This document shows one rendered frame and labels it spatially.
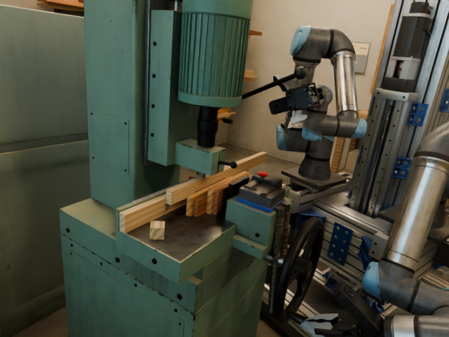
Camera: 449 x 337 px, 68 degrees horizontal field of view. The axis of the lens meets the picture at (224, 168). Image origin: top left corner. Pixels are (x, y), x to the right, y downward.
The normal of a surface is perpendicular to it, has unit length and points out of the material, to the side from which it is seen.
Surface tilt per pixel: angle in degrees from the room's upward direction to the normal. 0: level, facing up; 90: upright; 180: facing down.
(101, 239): 90
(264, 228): 90
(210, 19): 90
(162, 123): 90
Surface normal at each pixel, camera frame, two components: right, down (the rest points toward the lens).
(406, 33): -0.78, 0.13
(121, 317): -0.55, 0.22
